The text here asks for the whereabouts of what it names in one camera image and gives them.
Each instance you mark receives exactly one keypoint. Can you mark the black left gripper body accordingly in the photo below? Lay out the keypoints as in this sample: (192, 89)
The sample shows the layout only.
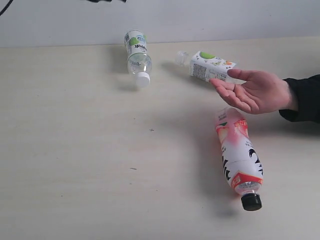
(107, 1)

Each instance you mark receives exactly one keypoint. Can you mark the person's open hand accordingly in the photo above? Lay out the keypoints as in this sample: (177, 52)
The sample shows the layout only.
(261, 92)

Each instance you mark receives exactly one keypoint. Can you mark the square fruit label bottle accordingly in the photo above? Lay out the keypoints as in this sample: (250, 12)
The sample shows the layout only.
(205, 66)

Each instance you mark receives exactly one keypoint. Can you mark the black sleeved forearm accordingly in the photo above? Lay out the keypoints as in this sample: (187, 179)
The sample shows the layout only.
(307, 93)

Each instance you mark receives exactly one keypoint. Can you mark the pink peach drink bottle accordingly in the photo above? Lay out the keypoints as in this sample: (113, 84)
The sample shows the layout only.
(241, 165)

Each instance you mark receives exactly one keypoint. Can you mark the green label clear bottle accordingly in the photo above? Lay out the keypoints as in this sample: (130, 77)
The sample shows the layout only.
(139, 62)

